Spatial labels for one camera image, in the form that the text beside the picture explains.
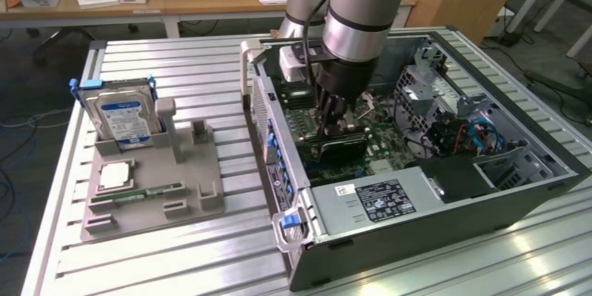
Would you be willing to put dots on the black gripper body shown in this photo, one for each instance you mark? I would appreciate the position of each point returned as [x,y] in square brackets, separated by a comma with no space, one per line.
[347,77]

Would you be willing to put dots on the graphics card with metal bracket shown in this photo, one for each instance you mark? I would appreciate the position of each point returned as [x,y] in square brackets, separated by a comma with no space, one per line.
[342,150]

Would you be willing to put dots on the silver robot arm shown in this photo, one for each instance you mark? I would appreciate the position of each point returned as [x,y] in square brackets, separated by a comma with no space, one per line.
[360,8]

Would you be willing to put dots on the open socket cover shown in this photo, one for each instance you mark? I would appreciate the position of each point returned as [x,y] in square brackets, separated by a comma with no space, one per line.
[370,102]

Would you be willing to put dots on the green motherboard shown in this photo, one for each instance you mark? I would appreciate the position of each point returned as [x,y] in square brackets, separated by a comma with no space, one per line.
[384,136]

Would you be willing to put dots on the chipset heat sink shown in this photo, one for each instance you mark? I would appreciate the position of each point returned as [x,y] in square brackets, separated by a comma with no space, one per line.
[382,166]

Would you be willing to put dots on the metal drive cage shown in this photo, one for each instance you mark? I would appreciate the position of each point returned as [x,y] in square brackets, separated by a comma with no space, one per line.
[416,98]

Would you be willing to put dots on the silver power supply unit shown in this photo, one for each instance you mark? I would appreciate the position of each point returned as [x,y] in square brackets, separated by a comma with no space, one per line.
[332,213]

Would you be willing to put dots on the black air shroud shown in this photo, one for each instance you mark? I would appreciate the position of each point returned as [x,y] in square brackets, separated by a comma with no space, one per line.
[454,178]

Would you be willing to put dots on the blue case latch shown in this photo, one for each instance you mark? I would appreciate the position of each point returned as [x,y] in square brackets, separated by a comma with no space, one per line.
[288,222]

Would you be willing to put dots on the wooden desk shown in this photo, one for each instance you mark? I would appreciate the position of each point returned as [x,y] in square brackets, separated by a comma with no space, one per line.
[208,1]

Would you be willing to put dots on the grey disk bay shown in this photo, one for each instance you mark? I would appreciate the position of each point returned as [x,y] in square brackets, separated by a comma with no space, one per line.
[508,171]

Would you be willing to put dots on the grey parts rack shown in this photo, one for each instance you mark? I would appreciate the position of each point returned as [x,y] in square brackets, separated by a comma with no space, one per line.
[152,171]

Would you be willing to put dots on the black open PC case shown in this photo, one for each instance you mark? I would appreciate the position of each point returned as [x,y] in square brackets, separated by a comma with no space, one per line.
[416,251]

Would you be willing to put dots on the hard disk in blue caddy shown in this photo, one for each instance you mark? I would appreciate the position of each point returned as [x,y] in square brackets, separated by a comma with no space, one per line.
[123,119]

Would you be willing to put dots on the green RAM stick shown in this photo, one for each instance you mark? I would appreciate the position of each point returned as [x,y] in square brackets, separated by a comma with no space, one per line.
[139,193]

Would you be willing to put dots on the black floor stand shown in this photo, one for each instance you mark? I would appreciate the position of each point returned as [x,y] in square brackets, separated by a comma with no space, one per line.
[564,84]

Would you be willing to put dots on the silver CPU chip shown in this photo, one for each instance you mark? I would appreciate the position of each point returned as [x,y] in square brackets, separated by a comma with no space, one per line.
[115,174]

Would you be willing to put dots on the black chair base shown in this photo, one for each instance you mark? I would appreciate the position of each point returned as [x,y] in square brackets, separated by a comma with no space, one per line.
[46,44]

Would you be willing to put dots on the orange item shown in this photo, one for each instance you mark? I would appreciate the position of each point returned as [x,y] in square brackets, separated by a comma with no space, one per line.
[10,1]

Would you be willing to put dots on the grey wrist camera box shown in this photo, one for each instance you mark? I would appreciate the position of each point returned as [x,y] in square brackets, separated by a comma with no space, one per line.
[294,67]

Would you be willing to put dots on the white table frame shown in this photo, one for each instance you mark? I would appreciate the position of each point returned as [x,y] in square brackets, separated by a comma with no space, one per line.
[518,20]

